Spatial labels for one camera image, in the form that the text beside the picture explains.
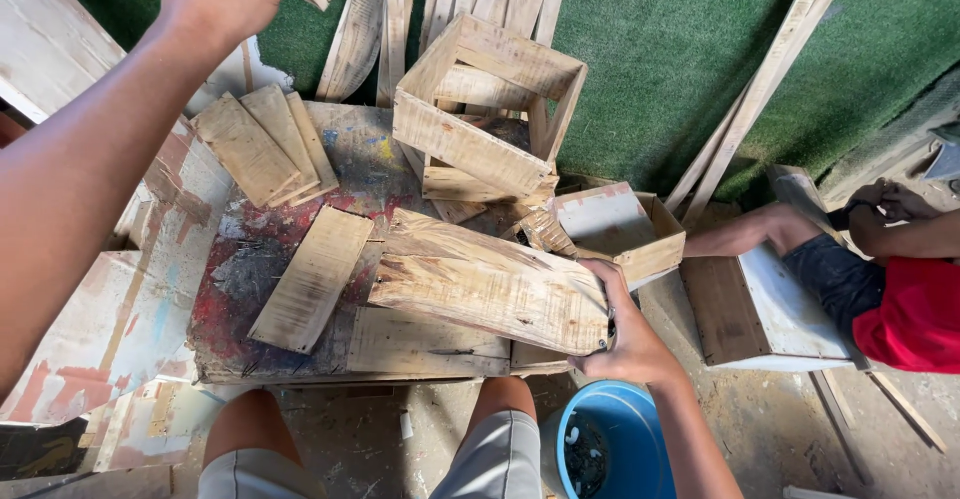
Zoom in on person's right hand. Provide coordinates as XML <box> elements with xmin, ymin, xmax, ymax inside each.
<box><xmin>567</xmin><ymin>258</ymin><xmax>681</xmax><ymax>386</ymax></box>

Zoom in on joined wooden board piece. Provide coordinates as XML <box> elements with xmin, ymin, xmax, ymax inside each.
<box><xmin>367</xmin><ymin>208</ymin><xmax>611</xmax><ymax>356</ymax></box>

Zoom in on paint-stained wooden work table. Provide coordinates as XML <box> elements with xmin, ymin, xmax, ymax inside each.
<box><xmin>186</xmin><ymin>100</ymin><xmax>575</xmax><ymax>385</ymax></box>

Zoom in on wide short wooden plank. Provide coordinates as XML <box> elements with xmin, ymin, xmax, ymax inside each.
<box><xmin>247</xmin><ymin>205</ymin><xmax>375</xmax><ymax>355</ymax></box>

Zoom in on small ridged wood scrap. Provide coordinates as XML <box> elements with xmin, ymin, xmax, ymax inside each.
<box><xmin>500</xmin><ymin>208</ymin><xmax>579</xmax><ymax>259</ymax></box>

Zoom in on green artificial turf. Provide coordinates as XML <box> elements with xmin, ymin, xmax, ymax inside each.
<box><xmin>37</xmin><ymin>0</ymin><xmax>960</xmax><ymax>203</ymax></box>

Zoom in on long flat wooden plank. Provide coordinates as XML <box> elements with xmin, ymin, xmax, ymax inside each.
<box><xmin>345</xmin><ymin>306</ymin><xmax>513</xmax><ymax>377</ymax></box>

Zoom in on small box with white panel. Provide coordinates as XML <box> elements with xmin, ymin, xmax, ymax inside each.
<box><xmin>553</xmin><ymin>181</ymin><xmax>687</xmax><ymax>291</ymax></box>

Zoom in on small paint-stained board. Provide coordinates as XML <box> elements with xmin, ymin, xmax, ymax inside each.
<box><xmin>78</xmin><ymin>377</ymin><xmax>228</xmax><ymax>474</ymax></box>

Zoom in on person's left leg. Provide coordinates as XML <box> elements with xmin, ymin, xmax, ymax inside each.
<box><xmin>197</xmin><ymin>388</ymin><xmax>328</xmax><ymax>499</ymax></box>

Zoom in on person's leg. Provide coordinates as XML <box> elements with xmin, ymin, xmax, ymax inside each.
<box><xmin>429</xmin><ymin>376</ymin><xmax>543</xmax><ymax>499</ymax></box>
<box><xmin>197</xmin><ymin>388</ymin><xmax>328</xmax><ymax>499</ymax></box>

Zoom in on long wooden slats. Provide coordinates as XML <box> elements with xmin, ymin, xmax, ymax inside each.
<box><xmin>663</xmin><ymin>0</ymin><xmax>861</xmax><ymax>228</ymax></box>

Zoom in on person's right leg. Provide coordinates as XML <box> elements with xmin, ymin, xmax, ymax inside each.
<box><xmin>429</xmin><ymin>376</ymin><xmax>543</xmax><ymax>499</ymax></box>

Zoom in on white painted wooden box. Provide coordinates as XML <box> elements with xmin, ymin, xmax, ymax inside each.
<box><xmin>678</xmin><ymin>241</ymin><xmax>873</xmax><ymax>373</ymax></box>

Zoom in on blue plastic bucket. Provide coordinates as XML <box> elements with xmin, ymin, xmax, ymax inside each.
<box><xmin>539</xmin><ymin>379</ymin><xmax>678</xmax><ymax>499</ymax></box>

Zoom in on thin wooden slats on ground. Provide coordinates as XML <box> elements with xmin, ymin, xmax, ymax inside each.
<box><xmin>808</xmin><ymin>368</ymin><xmax>949</xmax><ymax>486</ymax></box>

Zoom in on open wooden crate frame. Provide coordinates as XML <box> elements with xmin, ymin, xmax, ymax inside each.
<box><xmin>391</xmin><ymin>13</ymin><xmax>589</xmax><ymax>204</ymax></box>

